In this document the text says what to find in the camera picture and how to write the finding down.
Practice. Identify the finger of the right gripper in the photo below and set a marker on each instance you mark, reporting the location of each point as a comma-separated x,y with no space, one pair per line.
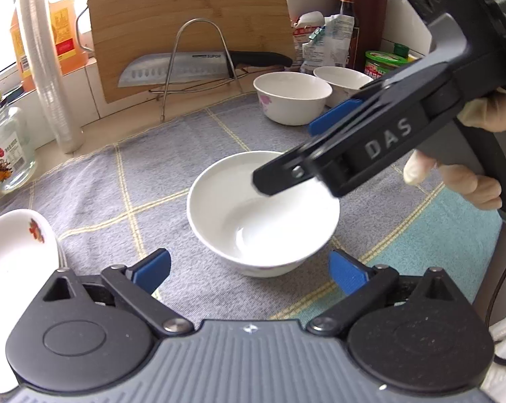
332,116
346,155

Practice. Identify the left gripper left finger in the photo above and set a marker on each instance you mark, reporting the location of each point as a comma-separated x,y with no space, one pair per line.
133,287

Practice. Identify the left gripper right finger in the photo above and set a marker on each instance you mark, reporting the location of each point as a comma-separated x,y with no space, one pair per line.
366,289

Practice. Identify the white bowl pink flowers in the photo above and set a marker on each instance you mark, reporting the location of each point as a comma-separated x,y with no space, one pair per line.
257,235

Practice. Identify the gloved right hand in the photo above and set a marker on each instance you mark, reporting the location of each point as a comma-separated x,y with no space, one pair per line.
483,192

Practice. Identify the large white bowl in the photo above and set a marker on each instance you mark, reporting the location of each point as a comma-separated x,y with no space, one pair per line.
292,99

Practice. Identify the far white bowl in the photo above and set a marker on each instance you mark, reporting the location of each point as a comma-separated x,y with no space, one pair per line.
345,82

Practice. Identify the grey checked dish mat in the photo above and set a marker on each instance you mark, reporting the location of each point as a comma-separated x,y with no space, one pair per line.
129,199

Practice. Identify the white seasoning bag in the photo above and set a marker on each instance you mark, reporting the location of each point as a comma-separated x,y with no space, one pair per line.
320,49
302,28

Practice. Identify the green lid sauce jar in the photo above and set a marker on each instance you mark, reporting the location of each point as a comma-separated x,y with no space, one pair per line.
378,63

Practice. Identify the dark soy sauce bottle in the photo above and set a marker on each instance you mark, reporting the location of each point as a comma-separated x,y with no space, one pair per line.
347,34

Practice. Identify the large glass jar yellow lid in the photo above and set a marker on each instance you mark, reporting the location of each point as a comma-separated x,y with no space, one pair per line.
17,157

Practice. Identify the bamboo cutting board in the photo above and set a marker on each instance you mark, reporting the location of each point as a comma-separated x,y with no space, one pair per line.
124,30

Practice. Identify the orange oil bottle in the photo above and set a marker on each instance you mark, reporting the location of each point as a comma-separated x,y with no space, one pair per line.
70,54

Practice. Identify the stack of plastic cups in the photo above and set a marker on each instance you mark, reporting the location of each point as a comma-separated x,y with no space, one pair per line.
39,47

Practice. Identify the kitchen knife black handle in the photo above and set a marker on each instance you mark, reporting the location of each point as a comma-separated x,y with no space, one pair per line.
148,70

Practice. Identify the metal wire rack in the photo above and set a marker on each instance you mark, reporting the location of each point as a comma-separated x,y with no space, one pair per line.
222,59

